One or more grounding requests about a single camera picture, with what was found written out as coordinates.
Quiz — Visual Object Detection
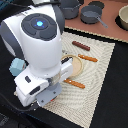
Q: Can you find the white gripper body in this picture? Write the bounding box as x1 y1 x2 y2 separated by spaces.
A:
14 57 73 107

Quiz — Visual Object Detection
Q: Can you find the brown toy sausage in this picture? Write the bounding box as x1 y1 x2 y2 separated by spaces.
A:
72 41 90 51

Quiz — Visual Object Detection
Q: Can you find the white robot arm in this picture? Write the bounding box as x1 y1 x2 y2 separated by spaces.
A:
0 0 73 107

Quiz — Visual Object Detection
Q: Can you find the light blue toy carton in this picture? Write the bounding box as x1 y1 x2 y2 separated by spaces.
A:
9 58 26 76

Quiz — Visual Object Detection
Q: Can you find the beige woven placemat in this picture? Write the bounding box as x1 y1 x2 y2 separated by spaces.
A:
44 32 115 128

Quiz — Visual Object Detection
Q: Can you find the round wooden plate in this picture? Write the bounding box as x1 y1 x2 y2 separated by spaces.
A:
63 54 83 77

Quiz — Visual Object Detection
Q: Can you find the grey toy pot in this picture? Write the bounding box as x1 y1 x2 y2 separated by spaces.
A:
60 0 81 19

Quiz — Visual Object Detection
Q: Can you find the grey toy frying pan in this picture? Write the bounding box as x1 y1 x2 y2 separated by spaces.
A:
80 5 107 28

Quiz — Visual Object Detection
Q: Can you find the black burner disc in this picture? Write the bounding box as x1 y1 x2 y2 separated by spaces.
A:
88 1 105 9

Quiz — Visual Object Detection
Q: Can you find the pink wooden board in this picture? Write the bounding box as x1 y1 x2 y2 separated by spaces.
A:
65 0 128 42

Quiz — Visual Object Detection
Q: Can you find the beige bowl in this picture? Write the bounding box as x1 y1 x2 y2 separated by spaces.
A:
119 5 128 30

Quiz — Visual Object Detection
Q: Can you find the orange handled toy fork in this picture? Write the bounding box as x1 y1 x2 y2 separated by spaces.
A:
64 79 85 89

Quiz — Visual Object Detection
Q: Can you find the orange handled toy knife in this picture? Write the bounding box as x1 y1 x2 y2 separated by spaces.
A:
78 54 98 62

